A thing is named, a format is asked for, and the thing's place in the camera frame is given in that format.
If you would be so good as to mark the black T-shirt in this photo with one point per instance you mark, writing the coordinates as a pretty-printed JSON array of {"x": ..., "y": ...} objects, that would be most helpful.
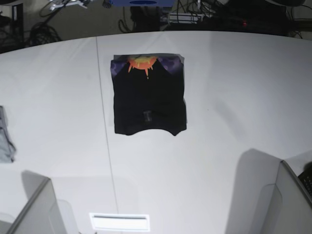
[{"x": 148, "y": 93}]

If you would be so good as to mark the white power strip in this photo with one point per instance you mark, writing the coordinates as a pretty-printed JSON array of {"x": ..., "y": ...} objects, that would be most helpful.
[{"x": 185, "y": 18}]

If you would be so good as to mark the blue box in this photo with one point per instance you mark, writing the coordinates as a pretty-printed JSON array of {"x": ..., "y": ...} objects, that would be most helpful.
[{"x": 152, "y": 3}]

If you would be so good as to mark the white left partition panel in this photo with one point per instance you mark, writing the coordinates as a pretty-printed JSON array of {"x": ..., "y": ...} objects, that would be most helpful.
[{"x": 40, "y": 215}]

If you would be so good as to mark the white partition panel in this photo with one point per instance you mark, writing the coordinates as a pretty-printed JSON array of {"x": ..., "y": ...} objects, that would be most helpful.
[
  {"x": 40, "y": 215},
  {"x": 290, "y": 207}
]

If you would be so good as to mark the grey folded cloth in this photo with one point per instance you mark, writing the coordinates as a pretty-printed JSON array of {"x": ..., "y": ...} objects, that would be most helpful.
[{"x": 7, "y": 148}]

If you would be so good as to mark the white right partition panel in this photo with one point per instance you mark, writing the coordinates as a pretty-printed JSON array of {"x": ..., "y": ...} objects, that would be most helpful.
[{"x": 290, "y": 207}]

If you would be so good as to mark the black keyboard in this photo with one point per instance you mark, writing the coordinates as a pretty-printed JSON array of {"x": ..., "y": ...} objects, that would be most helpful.
[{"x": 306, "y": 179}]

